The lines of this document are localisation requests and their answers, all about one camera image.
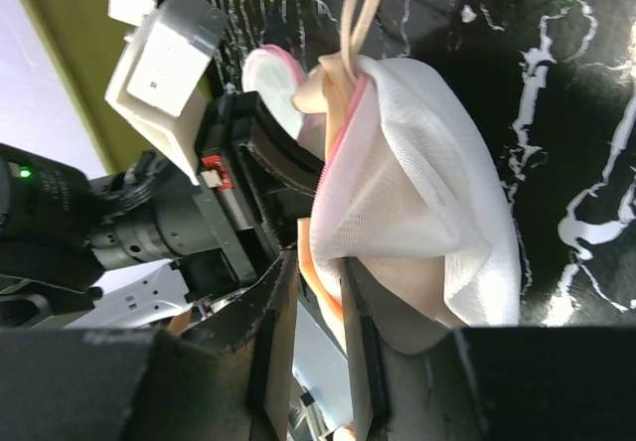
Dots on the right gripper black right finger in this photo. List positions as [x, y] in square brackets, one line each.
[408, 379]

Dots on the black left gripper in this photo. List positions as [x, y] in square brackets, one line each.
[60, 231]

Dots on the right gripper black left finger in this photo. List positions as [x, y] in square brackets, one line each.
[229, 377]

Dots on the beige bra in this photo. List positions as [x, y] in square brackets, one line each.
[329, 90]

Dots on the white pink-trimmed mesh laundry bag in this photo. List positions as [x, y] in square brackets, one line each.
[410, 189]

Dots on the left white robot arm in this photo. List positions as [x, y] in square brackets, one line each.
[129, 297]

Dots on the olive green plastic basket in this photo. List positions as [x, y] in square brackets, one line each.
[85, 45]

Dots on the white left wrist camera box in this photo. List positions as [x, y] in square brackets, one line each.
[154, 85]

